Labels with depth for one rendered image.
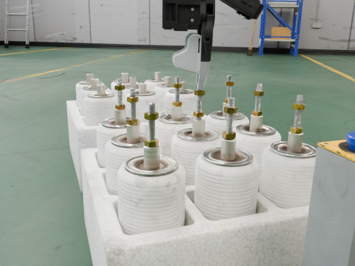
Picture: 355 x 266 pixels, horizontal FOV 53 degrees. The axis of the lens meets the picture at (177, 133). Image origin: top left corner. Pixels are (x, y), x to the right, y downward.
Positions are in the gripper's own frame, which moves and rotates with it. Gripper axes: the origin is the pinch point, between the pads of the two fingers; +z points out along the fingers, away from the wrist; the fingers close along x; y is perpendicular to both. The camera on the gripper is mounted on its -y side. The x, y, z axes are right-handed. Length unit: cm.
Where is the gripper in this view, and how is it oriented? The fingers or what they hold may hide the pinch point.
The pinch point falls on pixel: (203, 81)
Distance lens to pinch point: 62.7
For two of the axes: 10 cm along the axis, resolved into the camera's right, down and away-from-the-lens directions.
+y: -10.0, 0.0, -0.6
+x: 0.5, 2.9, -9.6
